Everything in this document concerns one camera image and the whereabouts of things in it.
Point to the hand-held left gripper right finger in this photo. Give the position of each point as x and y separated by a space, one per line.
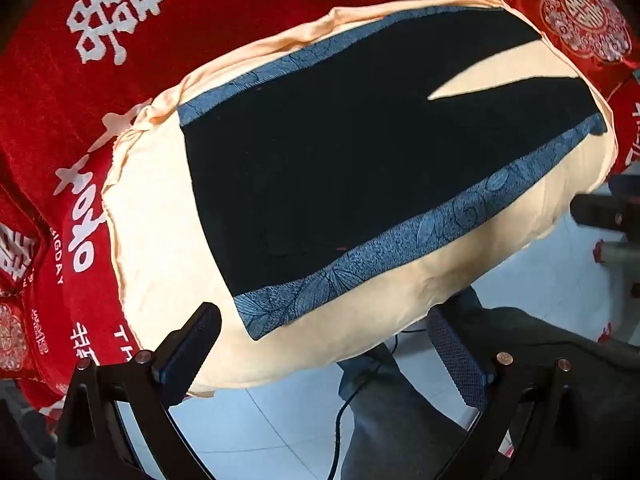
457 356

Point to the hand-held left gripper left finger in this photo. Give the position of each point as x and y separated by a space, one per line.
192 346

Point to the black pants with patterned stripes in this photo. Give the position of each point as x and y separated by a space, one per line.
350 160

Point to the person's leg in jeans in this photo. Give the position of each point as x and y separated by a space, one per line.
400 420

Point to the red paper cutout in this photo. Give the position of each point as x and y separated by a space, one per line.
599 251
605 331

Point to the red embroidered pillow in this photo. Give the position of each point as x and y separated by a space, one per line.
15 330
580 10

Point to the grey metal stand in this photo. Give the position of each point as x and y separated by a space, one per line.
600 210

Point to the red printed blanket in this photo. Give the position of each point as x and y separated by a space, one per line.
200 20

